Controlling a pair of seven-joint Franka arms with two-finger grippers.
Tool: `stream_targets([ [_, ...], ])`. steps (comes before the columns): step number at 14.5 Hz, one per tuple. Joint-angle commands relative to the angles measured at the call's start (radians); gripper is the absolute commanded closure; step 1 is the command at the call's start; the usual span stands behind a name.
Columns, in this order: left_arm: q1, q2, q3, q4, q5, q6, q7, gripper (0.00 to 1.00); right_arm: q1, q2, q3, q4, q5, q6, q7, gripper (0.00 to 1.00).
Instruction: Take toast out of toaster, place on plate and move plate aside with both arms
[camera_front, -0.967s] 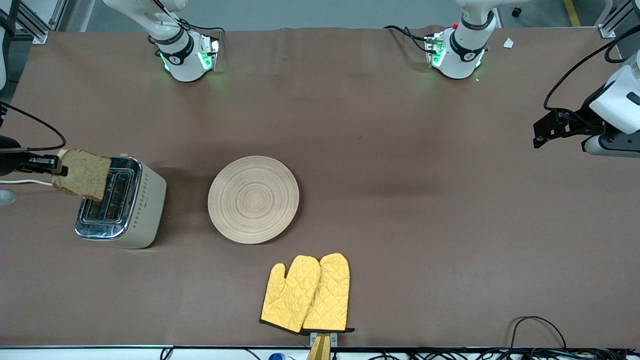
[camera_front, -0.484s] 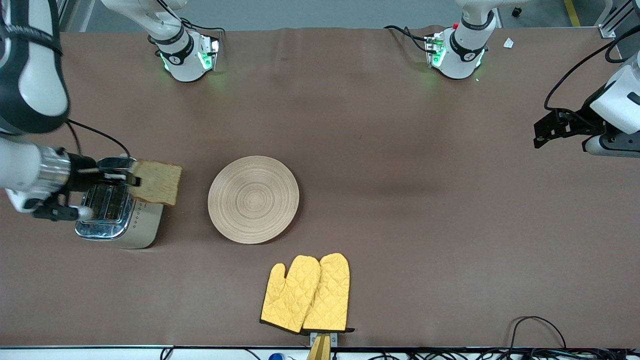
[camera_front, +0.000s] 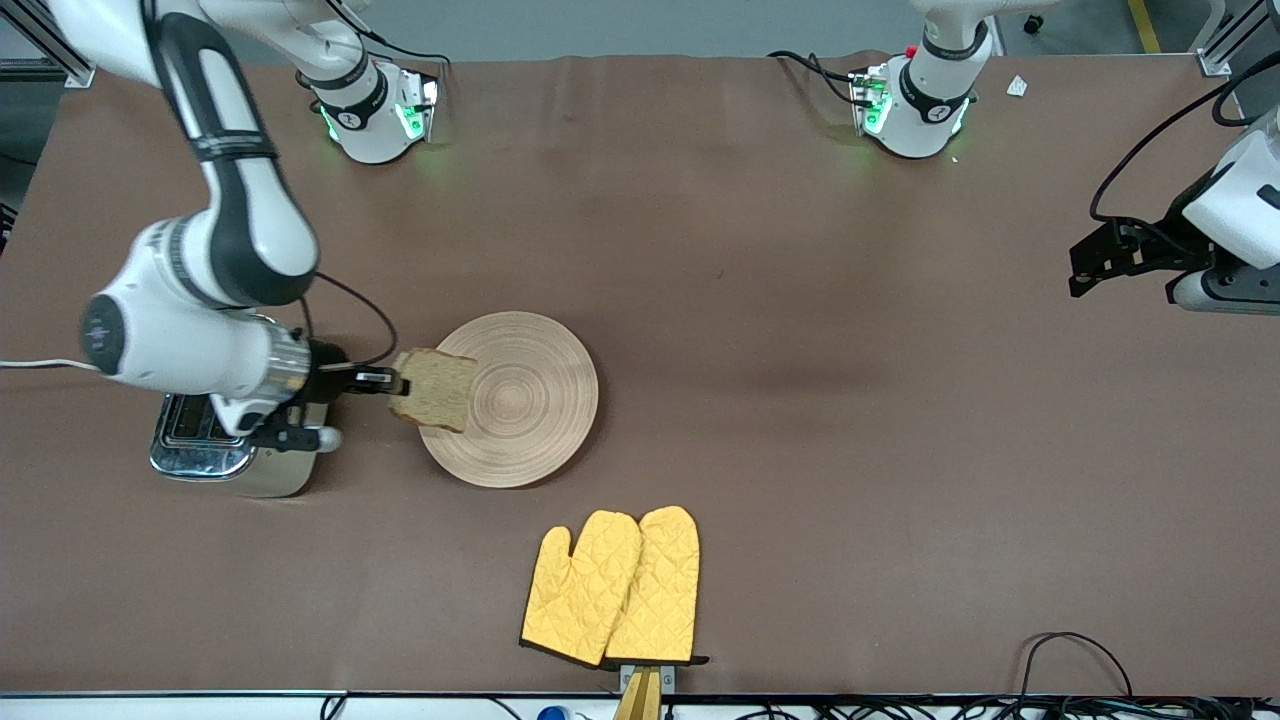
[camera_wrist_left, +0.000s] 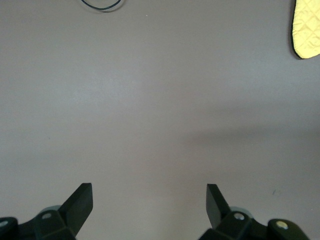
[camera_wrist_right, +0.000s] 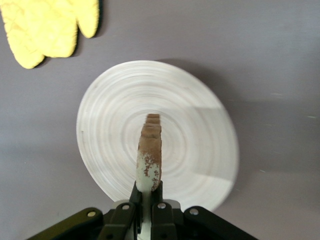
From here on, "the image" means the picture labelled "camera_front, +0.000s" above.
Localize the brown toast slice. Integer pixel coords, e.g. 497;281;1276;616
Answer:
390;348;479;433

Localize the round wooden plate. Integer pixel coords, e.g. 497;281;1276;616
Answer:
416;312;599;489

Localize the beige chrome toaster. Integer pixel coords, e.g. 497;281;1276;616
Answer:
150;393;331;498

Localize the yellow quilted oven mitt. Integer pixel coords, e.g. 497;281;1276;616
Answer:
520;510;643;669
605;506;709;666

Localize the brown table cover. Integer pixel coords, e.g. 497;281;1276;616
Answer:
0;52;1280;698

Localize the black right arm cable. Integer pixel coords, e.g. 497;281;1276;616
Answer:
295;270;398;369

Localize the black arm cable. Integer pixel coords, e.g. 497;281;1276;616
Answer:
295;270;398;369
1088;50;1280;223

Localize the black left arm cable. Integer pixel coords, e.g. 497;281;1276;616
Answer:
1088;50;1280;223

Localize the aluminium frame profile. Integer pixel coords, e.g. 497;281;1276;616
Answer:
1195;0;1280;77
0;0;98;89

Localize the black base power cable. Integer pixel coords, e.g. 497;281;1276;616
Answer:
318;0;451;76
768;50;866;106

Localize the black looped cable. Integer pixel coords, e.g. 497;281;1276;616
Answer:
1018;631;1134;701

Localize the yellow wooden camera mount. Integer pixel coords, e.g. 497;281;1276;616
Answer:
613;663;677;720

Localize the black cable bundle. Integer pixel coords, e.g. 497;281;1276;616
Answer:
735;695;1280;720

